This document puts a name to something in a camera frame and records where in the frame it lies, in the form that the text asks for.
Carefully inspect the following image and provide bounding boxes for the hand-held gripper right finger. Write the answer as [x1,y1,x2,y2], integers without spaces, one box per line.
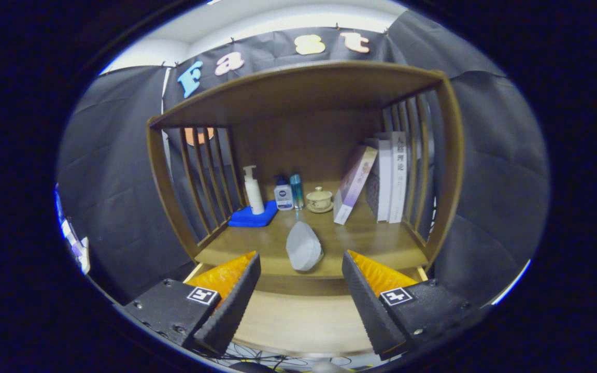
[341,250,488,359]

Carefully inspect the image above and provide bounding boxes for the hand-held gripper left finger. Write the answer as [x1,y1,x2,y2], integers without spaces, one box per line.
[113,251,262,357]

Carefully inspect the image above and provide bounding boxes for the wooden drawer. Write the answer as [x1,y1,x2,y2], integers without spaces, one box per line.
[182,262,431,358]

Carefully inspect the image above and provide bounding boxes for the white and pale green brush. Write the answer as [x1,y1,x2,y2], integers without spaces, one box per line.
[285,221,324,272]

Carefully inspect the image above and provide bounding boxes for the wooden countertop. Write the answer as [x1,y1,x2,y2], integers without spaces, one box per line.
[195,181,429,280]

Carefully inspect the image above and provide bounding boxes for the wooden cabinet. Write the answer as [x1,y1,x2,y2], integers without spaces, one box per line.
[146,60,466,283]

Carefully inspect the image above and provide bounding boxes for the blue folded cloth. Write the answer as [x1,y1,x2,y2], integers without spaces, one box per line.
[228,201,279,228]

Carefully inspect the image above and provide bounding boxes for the dark patterned book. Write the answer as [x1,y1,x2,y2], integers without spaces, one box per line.
[365,171,379,221]

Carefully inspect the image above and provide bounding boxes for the white pump bottle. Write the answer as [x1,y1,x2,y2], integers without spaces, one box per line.
[242,165,266,216]

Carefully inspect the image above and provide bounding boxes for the beige lidded teacup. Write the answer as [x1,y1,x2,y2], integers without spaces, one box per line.
[305,186,334,214]

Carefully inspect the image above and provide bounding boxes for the white bottle with blue cap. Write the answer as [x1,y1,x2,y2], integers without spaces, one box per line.
[273,175,294,211]

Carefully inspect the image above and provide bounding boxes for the purple and white book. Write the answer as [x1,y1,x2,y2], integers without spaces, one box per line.
[333,145,378,226]

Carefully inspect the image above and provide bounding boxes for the plain white book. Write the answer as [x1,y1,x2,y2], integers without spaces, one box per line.
[366,137,393,223]

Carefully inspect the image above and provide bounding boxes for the teal slim bottle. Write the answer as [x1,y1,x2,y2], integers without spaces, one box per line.
[289,174,305,210]

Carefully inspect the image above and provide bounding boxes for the white book with printed spine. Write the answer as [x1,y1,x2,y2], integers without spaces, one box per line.
[375,131,408,224]

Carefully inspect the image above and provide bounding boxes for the bright printed papers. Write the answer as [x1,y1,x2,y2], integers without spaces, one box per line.
[55,184,92,275]

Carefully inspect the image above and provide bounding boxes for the tangle of black cables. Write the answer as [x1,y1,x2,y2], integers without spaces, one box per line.
[195,342,361,372]

